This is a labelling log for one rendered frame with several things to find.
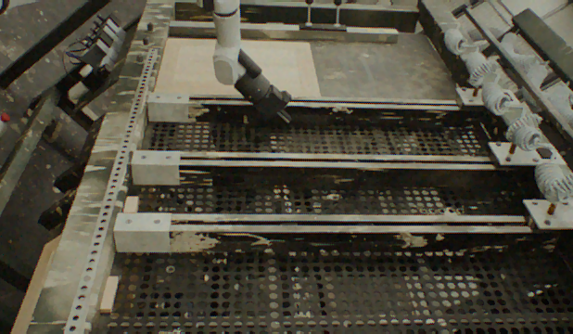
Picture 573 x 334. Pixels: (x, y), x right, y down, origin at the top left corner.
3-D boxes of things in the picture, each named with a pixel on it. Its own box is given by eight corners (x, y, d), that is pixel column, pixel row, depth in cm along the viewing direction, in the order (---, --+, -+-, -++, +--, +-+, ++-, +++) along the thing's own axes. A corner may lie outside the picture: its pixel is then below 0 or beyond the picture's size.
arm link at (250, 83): (235, 97, 169) (209, 72, 163) (248, 73, 175) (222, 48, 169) (261, 86, 161) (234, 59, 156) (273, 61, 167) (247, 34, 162)
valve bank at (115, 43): (74, 29, 231) (116, -6, 223) (100, 54, 238) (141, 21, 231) (39, 88, 191) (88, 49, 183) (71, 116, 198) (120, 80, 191)
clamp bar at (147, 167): (137, 166, 159) (129, 92, 144) (539, 172, 169) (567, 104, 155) (132, 189, 151) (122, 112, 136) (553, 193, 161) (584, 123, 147)
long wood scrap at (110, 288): (108, 279, 125) (108, 276, 125) (118, 279, 126) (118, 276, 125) (100, 312, 118) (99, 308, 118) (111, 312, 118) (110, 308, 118)
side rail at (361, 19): (177, 19, 257) (175, -4, 251) (412, 28, 267) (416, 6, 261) (175, 25, 252) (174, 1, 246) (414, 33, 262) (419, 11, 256)
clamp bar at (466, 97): (152, 108, 184) (146, 40, 169) (501, 116, 194) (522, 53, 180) (147, 124, 176) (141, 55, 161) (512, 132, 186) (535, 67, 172)
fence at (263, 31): (171, 30, 234) (170, 20, 231) (394, 37, 242) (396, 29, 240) (169, 34, 230) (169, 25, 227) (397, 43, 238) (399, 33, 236)
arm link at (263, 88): (261, 127, 173) (235, 103, 167) (261, 111, 180) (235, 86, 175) (293, 104, 168) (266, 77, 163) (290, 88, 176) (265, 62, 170)
